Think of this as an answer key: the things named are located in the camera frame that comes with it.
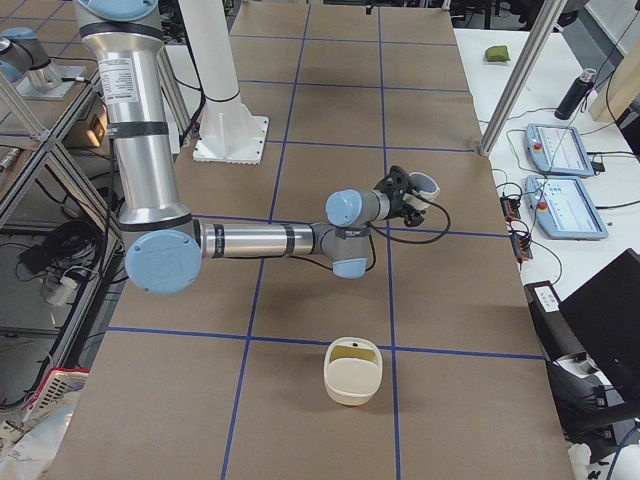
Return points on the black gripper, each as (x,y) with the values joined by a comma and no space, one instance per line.
(398,201)

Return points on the white mug with handle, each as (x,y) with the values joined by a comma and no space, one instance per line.
(423,188)

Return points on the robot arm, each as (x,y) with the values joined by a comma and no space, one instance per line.
(166,219)

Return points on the black orange power strip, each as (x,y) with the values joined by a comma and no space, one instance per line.
(519,232)

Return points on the near blue teach pendant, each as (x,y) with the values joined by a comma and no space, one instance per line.
(563,209)

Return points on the blue teach pendant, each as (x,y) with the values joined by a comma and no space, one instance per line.
(557,150)
(563,209)

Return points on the far blue teach pendant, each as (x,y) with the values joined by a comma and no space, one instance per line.
(557,150)

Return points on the cream plastic basket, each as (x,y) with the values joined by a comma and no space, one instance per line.
(352,370)

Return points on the green cloth pouch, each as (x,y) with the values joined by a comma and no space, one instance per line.
(497,54)

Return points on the black water bottle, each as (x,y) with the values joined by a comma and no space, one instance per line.
(577,92)

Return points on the black office chair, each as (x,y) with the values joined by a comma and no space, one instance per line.
(603,315)

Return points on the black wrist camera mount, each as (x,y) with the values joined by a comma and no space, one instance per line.
(396,184)

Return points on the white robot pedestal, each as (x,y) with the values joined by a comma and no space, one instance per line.
(228,131)

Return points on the aluminium frame post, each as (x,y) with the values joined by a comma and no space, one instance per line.
(536,40)

